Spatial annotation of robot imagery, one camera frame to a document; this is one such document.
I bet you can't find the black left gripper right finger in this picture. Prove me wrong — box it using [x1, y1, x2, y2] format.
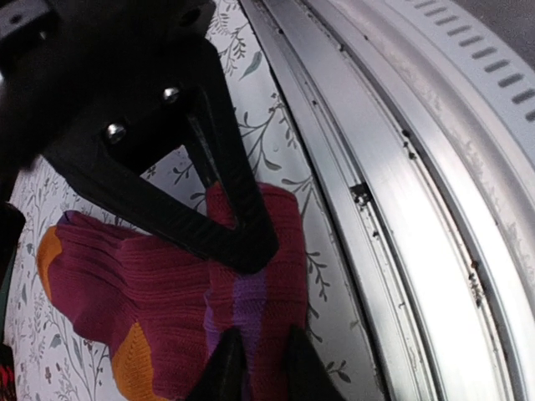
[286, 325, 344, 401]

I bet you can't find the floral patterned table mat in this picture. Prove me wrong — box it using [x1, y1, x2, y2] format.
[3, 1, 384, 400]

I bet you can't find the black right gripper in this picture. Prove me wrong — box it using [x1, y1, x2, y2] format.
[0, 0, 217, 168]

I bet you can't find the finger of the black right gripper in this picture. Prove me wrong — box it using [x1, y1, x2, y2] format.
[44, 37, 278, 274]

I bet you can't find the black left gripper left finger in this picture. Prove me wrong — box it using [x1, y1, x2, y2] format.
[190, 327, 246, 401]

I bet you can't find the black red argyle sock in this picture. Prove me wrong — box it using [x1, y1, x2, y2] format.
[0, 344, 17, 401]

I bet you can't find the maroon striped sock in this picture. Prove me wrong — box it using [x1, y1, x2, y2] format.
[37, 184, 308, 400]

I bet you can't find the green divided organizer bin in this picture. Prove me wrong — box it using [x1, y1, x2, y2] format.
[1, 201, 26, 340]

